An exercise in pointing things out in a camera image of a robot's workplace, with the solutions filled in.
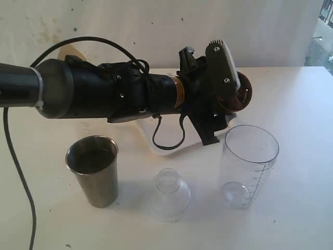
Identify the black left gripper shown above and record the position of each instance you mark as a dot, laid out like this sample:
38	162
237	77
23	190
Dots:
200	103

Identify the brown wooden bowl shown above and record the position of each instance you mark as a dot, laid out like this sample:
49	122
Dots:
240	100

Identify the stainless steel cup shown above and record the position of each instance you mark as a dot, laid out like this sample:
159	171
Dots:
93	161

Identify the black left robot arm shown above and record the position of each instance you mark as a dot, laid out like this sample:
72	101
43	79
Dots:
73	89

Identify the clear plastic shaker cup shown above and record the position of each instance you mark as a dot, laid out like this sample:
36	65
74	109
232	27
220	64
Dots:
248	156

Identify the clear plastic shaker lid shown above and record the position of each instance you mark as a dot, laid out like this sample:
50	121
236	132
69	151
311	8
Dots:
169	197

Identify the white zip tie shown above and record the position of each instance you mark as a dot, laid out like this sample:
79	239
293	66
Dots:
39	103

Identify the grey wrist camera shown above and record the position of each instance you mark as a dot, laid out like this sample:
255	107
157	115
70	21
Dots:
221	70

